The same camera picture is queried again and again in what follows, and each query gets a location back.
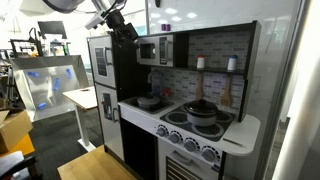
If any lower toy fridge door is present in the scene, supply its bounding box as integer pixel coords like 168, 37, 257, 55
95, 84, 124, 160

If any stove knob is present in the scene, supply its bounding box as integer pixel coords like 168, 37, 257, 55
201, 146, 221, 162
168, 131, 182, 144
184, 138, 199, 152
156, 125, 168, 137

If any blue cap pepper shaker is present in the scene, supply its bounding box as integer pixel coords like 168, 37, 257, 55
227, 55, 238, 71

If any toy sink faucet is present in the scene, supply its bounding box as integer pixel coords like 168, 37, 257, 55
147, 71, 163, 96

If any cardboard box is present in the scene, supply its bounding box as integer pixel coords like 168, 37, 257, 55
0, 109, 33, 153

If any toy microwave door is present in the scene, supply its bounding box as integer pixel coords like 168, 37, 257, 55
137, 35, 173, 67

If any toy fridge door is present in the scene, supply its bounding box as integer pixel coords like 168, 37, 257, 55
95, 84, 124, 160
87, 36, 116, 88

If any grey pot on stove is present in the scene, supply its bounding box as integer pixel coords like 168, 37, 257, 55
185, 99, 218, 127

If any toy kitchen play set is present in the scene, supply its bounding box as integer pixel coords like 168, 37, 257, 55
93, 21, 261, 180

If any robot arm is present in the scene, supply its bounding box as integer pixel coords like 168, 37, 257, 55
42, 0, 138, 47

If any white standing desk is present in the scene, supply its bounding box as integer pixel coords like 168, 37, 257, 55
63, 86, 97, 152

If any black chair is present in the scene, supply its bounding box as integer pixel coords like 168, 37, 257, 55
0, 151, 40, 180

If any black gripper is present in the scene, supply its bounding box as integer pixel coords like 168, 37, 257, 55
106, 10, 138, 46

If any grey pot in sink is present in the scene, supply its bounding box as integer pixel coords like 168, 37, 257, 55
137, 95, 160, 110

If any black monitor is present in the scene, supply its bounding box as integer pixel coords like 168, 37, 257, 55
38, 21, 67, 39

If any red cap salt shaker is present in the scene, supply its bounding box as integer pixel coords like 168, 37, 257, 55
197, 55, 205, 69

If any wooden toy spoon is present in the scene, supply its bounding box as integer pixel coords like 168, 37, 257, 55
195, 73, 203, 100

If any upper toy fridge door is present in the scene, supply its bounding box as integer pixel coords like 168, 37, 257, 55
87, 36, 116, 88

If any wooden toy spatula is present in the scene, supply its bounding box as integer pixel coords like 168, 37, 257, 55
220, 75, 231, 107

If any toy oven door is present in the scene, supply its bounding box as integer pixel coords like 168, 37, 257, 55
158, 139, 219, 180

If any wooden low table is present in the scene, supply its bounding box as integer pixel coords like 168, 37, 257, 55
57, 146, 137, 180

